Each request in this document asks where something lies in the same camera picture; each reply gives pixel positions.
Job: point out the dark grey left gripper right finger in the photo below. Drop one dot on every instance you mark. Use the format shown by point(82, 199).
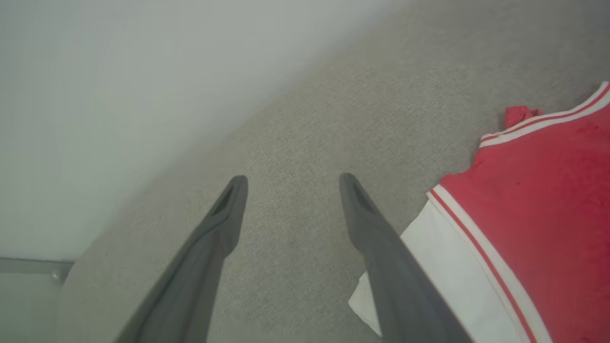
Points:
point(400, 290)

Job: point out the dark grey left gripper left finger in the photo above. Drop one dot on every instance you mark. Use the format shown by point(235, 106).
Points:
point(190, 286)

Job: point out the red and white shirt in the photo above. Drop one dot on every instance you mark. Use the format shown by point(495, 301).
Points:
point(543, 200)

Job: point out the grey fabric sofa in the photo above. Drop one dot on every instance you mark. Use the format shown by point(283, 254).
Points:
point(333, 119)

